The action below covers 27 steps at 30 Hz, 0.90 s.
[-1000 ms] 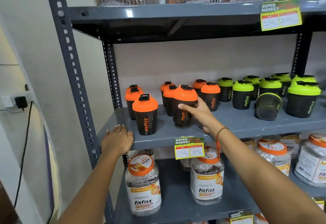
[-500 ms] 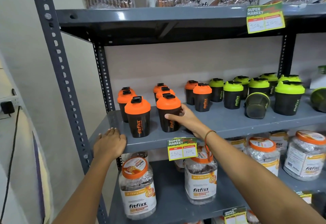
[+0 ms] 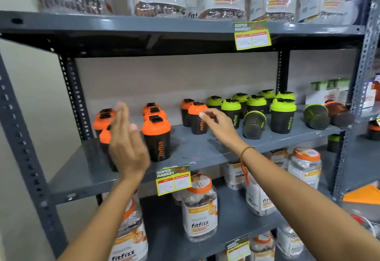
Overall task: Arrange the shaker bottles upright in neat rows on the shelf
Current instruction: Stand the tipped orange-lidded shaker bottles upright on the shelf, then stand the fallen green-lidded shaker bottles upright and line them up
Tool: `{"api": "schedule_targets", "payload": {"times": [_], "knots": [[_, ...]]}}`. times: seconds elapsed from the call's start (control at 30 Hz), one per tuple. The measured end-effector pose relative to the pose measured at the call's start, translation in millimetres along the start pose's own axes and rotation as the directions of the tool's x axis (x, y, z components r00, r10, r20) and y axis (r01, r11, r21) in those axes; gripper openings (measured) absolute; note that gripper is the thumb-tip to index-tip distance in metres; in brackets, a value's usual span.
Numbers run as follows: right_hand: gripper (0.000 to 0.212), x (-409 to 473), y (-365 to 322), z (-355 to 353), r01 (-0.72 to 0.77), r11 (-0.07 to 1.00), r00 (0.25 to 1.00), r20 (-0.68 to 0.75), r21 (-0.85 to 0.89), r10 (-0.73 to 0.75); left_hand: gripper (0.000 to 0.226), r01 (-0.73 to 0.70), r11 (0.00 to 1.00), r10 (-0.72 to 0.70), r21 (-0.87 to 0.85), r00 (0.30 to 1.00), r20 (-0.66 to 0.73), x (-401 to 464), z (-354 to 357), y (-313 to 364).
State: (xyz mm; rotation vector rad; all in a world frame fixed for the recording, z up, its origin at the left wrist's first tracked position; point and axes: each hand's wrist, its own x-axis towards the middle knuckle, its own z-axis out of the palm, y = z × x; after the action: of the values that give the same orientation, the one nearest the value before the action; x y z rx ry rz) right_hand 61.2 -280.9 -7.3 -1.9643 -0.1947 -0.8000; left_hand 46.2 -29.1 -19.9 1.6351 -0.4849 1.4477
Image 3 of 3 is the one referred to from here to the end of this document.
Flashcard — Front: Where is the orange thread bracelet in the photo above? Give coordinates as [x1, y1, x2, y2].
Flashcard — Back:
[239, 146, 257, 186]

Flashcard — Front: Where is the group of orange-lid shakers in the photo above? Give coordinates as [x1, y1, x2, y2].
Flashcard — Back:
[92, 98, 195, 173]

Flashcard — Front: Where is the person's right forearm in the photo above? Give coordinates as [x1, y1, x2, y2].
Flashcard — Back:
[241, 148, 380, 261]

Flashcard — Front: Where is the green yellow price tag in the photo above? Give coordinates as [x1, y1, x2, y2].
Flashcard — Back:
[155, 166, 192, 197]
[234, 19, 272, 51]
[226, 236, 252, 261]

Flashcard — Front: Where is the person's left forearm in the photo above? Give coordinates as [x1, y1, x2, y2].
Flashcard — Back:
[56, 174, 146, 261]

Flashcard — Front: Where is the grey metal shelf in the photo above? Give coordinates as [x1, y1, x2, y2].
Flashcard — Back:
[0, 0, 374, 261]

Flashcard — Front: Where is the grey slotted metal rack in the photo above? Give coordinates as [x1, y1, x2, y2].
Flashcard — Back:
[329, 0, 380, 261]

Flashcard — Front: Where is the person's left hand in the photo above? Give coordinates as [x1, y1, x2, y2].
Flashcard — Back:
[108, 101, 151, 181]

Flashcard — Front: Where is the row of green tubes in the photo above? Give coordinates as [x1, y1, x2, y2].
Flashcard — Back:
[310, 78, 351, 91]

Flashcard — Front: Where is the orange flat box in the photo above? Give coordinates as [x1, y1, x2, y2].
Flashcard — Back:
[343, 184, 380, 206]

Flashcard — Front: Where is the person's right hand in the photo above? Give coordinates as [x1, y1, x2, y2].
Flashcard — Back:
[198, 108, 249, 155]

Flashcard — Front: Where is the group of green-lid shakers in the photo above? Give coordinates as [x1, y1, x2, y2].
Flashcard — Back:
[206, 89, 331, 140]

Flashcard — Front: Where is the white paper pack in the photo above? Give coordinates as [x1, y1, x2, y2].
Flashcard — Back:
[341, 0, 369, 26]

